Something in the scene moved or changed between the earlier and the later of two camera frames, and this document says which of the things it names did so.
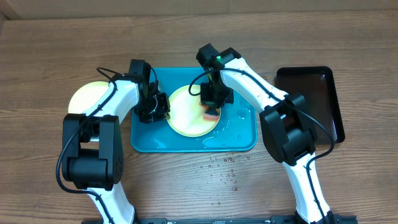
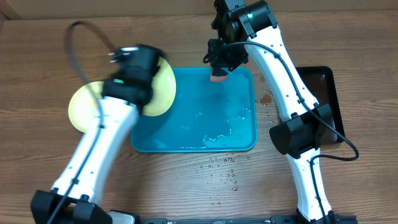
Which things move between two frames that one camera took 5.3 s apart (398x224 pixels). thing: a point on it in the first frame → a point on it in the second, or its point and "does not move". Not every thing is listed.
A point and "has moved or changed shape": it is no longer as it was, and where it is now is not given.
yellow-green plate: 186,117 → 163,86
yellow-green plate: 86,96 does not move
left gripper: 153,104 → 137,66
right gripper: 212,102 → 219,66
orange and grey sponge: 210,114 has moved or changed shape
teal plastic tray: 236,130 does not move
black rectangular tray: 316,85 does not move
